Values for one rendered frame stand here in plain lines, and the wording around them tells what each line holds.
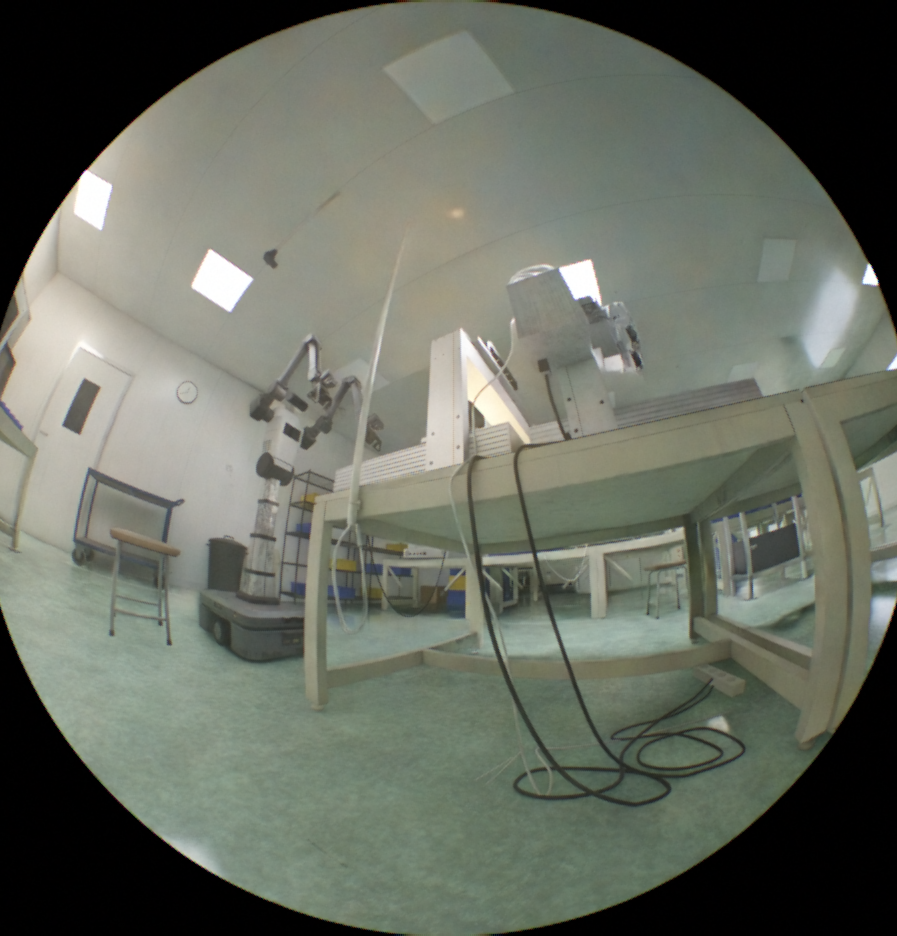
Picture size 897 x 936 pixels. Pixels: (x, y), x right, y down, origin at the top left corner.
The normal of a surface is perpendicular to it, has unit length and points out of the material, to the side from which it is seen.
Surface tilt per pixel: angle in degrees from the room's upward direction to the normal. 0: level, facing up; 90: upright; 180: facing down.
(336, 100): 180
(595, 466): 90
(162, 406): 90
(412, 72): 180
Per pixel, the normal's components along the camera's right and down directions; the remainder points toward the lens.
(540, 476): -0.52, -0.33
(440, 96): -0.01, 0.93
